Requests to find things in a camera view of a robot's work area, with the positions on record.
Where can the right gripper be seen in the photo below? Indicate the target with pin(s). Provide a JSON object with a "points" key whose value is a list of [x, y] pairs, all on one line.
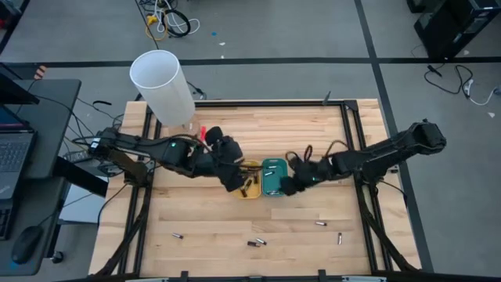
{"points": [[305, 172]]}

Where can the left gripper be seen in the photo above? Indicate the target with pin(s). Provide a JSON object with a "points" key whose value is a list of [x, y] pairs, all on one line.
{"points": [[229, 156]]}

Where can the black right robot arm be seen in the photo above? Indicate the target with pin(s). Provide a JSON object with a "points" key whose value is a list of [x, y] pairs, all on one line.
{"points": [[375, 156]]}

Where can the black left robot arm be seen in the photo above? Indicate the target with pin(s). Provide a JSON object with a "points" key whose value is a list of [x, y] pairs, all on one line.
{"points": [[156, 147]]}

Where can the teal plastic bin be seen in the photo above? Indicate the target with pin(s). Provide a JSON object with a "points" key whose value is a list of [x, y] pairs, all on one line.
{"points": [[274, 182]]}

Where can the yellow plastic bin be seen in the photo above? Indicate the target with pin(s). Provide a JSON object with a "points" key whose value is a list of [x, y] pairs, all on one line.
{"points": [[254, 192]]}

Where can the black power strip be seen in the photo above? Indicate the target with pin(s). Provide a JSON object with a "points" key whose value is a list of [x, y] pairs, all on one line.
{"points": [[78, 156]]}

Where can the white floor sheet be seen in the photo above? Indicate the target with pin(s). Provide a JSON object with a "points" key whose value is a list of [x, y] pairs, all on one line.
{"points": [[84, 207]]}

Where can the black side desk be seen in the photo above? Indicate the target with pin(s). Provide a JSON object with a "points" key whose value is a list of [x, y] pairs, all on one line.
{"points": [[55, 117]]}

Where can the black caster wheel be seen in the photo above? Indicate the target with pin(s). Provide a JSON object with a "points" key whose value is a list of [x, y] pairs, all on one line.
{"points": [[58, 257]]}

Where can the black computer tower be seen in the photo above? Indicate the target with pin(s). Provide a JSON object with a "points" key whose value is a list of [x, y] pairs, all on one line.
{"points": [[450, 31]]}

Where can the orange black striped object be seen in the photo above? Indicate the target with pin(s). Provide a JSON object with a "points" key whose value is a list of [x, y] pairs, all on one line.
{"points": [[40, 72]]}

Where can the dark grey laptop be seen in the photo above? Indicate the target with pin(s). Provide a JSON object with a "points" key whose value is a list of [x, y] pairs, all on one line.
{"points": [[13, 156]]}

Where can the black computer mouse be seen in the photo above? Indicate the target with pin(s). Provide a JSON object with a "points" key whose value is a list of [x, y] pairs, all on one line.
{"points": [[25, 243]]}

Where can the black monitor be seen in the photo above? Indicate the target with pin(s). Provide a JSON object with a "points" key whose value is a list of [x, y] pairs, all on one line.
{"points": [[11, 92]]}

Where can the black aluminium table frame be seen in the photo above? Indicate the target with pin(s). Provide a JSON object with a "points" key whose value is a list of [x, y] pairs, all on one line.
{"points": [[274, 103]]}

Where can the grey metal bracket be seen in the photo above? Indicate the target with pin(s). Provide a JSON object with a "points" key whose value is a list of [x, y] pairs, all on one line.
{"points": [[327, 98]]}

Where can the black frame clamp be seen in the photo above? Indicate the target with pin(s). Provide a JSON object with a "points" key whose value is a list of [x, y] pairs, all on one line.
{"points": [[184, 276], [322, 275]]}

